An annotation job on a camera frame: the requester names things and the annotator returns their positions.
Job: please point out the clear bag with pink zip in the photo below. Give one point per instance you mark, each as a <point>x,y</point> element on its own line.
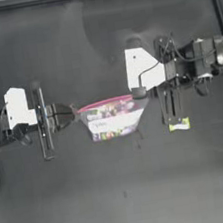
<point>114,119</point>

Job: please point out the green white candy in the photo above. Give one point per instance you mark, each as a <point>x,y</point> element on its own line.
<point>181,126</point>

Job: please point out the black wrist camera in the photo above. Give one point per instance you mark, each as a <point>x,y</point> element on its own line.
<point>139,92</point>

